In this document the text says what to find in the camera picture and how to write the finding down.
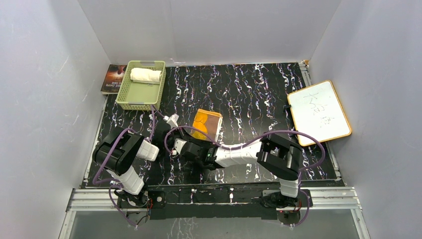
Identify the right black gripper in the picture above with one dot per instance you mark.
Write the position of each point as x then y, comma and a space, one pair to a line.
205, 144

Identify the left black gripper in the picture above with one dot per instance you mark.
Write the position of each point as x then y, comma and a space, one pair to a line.
178, 131

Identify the brown and yellow cloth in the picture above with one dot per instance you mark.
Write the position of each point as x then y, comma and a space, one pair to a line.
208, 122

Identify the light green plastic basket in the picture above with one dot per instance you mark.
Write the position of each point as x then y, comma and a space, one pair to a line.
140, 96

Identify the white terry towel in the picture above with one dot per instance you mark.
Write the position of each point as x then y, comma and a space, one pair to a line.
143, 75

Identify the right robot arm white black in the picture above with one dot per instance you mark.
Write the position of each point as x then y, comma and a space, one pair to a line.
278, 155

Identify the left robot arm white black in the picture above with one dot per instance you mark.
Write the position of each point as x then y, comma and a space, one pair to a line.
128, 160

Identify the dark cover paperback book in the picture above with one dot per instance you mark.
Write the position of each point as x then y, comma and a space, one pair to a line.
113, 79

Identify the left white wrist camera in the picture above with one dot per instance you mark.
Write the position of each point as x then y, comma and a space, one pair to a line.
171, 120

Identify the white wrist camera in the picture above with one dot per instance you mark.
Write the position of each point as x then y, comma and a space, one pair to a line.
177, 148
171, 120

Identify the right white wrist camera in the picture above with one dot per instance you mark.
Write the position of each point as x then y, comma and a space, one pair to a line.
177, 148

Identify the whiteboard with wooden frame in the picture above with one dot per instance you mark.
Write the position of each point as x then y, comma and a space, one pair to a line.
317, 111

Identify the aluminium frame rail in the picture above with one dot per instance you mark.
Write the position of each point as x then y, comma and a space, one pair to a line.
212, 200

